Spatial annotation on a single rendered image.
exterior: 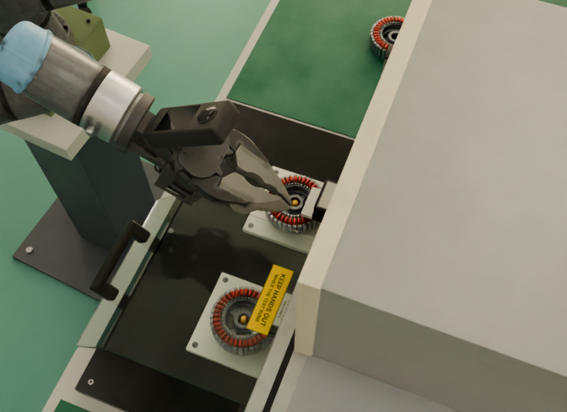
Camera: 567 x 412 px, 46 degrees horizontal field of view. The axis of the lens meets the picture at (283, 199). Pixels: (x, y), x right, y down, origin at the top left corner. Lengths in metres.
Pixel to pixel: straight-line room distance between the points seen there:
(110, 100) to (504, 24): 0.45
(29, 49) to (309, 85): 0.80
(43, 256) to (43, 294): 0.12
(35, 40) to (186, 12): 1.95
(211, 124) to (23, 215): 1.64
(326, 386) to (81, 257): 1.45
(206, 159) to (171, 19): 1.95
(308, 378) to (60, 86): 0.42
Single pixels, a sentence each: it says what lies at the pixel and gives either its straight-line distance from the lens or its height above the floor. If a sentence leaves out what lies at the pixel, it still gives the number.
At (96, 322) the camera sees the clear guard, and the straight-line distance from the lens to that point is 0.93.
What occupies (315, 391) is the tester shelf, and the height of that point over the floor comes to 1.11.
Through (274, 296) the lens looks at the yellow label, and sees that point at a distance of 0.86.
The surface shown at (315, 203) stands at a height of 0.83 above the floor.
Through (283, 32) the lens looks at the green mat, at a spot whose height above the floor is 0.75.
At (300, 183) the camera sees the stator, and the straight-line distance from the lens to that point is 1.23.
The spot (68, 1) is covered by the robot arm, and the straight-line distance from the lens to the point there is 1.36.
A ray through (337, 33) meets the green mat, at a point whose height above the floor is 0.75.
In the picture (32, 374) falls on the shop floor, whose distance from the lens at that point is 2.06.
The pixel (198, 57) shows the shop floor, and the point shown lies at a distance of 2.53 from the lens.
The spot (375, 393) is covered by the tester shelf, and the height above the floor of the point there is 1.11.
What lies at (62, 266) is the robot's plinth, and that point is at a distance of 2.14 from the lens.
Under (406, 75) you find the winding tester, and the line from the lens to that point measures 0.74.
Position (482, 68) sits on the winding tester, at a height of 1.32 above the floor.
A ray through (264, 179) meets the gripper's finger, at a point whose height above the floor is 1.21.
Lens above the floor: 1.87
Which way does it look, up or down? 60 degrees down
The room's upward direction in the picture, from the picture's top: straight up
